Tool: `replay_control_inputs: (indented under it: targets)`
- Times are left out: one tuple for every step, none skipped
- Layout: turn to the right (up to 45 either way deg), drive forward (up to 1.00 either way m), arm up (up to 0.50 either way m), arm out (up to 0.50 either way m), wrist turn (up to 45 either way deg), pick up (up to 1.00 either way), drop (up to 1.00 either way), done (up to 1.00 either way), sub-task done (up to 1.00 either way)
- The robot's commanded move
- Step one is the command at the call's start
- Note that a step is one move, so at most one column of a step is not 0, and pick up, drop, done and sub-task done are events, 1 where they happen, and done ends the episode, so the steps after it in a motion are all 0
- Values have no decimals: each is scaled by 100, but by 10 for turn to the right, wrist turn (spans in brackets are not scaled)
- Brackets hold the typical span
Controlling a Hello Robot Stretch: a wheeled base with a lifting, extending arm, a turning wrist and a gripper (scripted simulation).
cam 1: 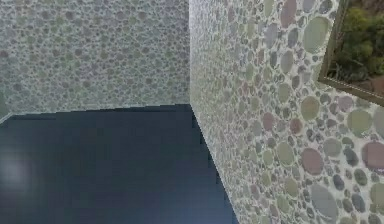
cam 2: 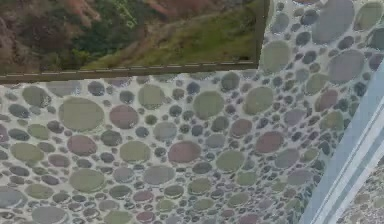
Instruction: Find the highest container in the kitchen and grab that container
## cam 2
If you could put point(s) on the framed landscape picture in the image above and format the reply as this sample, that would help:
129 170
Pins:
133 33

